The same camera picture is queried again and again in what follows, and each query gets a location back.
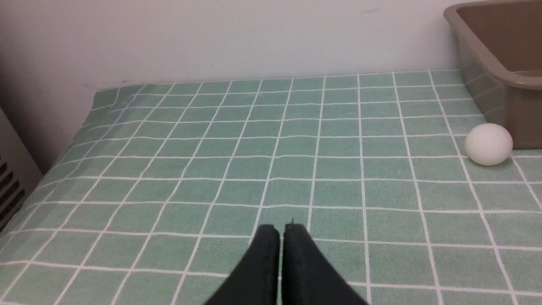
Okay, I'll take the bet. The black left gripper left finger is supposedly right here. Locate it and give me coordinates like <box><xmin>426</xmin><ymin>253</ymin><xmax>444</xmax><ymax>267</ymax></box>
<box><xmin>205</xmin><ymin>225</ymin><xmax>279</xmax><ymax>305</ymax></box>

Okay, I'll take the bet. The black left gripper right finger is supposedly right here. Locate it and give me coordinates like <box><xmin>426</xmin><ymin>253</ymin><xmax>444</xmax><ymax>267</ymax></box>
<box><xmin>282</xmin><ymin>224</ymin><xmax>367</xmax><ymax>305</ymax></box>

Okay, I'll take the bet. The white ping-pong ball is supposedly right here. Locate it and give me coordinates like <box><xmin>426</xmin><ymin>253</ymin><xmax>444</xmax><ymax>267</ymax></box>
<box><xmin>464</xmin><ymin>123</ymin><xmax>513</xmax><ymax>166</ymax></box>

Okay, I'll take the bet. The green checkered tablecloth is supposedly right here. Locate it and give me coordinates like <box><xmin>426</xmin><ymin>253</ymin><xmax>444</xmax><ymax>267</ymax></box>
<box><xmin>1</xmin><ymin>69</ymin><xmax>542</xmax><ymax>305</ymax></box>

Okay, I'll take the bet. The white vented panel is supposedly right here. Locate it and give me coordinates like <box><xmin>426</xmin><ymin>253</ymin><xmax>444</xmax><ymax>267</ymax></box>
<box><xmin>0</xmin><ymin>110</ymin><xmax>43</xmax><ymax>230</ymax></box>

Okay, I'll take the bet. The brown plastic bin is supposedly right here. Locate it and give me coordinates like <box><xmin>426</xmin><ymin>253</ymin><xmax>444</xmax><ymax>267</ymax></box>
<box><xmin>443</xmin><ymin>0</ymin><xmax>542</xmax><ymax>149</ymax></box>

